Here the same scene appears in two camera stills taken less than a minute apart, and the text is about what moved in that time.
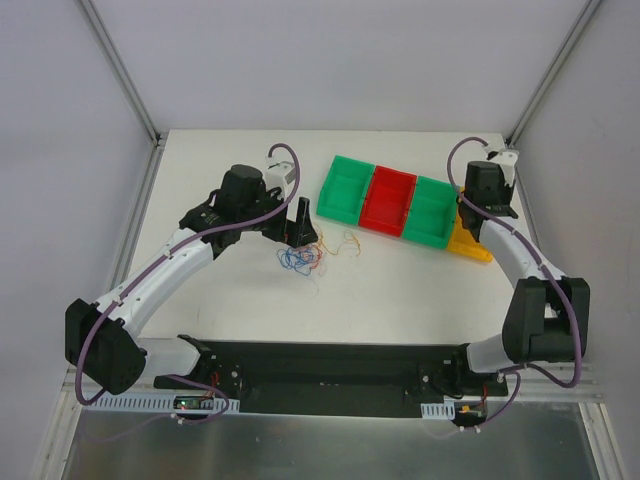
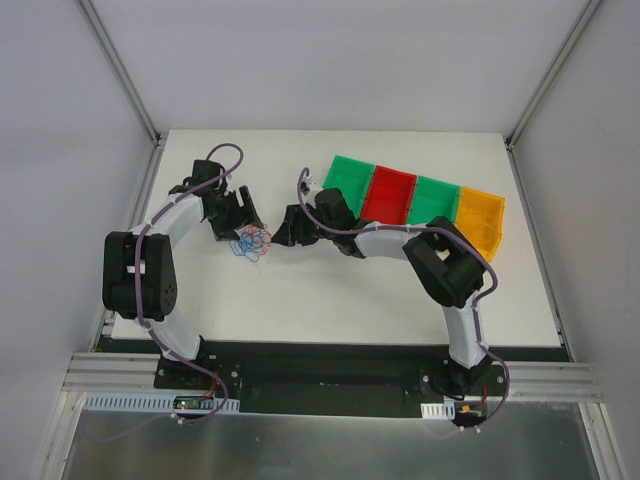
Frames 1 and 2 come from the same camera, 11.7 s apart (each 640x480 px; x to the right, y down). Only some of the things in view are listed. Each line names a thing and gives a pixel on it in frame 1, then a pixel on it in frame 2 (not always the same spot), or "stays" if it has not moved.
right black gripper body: x=470 y=220 → x=300 y=226
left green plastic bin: x=344 y=190 stays
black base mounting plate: x=345 y=379 stays
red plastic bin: x=387 y=201 stays
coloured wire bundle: x=302 y=259 → x=254 y=242
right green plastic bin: x=432 y=213 stays
